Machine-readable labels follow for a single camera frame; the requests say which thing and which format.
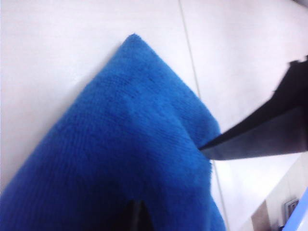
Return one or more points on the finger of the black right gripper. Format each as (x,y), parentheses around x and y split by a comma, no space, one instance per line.
(264,134)

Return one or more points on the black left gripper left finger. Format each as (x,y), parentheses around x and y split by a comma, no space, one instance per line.
(132,220)

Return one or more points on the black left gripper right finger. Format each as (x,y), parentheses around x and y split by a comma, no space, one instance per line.
(144,221)

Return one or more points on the blue microfibre rag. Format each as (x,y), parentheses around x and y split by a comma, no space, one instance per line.
(120,120)

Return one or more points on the grey square floor box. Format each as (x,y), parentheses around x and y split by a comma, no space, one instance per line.
(290,207)

